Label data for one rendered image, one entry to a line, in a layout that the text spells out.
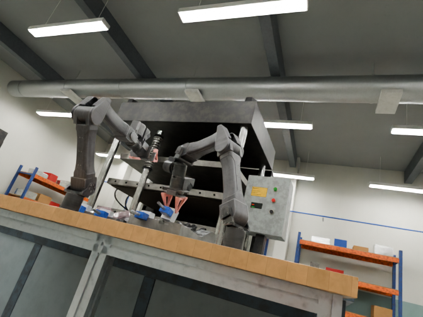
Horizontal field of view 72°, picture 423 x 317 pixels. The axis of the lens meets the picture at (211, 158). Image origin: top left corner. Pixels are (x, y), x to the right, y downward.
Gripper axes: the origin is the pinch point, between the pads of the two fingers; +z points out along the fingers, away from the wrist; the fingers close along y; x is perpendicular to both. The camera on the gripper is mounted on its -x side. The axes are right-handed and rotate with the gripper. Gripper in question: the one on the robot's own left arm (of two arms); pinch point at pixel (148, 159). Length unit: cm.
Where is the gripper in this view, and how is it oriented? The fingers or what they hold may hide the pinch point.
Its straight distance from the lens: 155.2
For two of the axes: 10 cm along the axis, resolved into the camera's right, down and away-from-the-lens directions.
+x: -2.5, 8.9, -3.8
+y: -9.4, -1.3, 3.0
